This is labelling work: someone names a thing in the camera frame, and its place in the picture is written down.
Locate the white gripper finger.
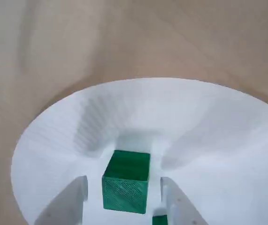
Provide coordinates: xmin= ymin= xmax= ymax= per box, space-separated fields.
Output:
xmin=34 ymin=175 xmax=89 ymax=225
xmin=161 ymin=177 xmax=209 ymax=225

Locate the green cube block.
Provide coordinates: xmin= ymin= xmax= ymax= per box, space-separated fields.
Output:
xmin=152 ymin=214 xmax=169 ymax=225
xmin=102 ymin=150 xmax=151 ymax=214

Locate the white round plate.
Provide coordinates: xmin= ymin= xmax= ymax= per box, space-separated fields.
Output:
xmin=11 ymin=76 xmax=268 ymax=225

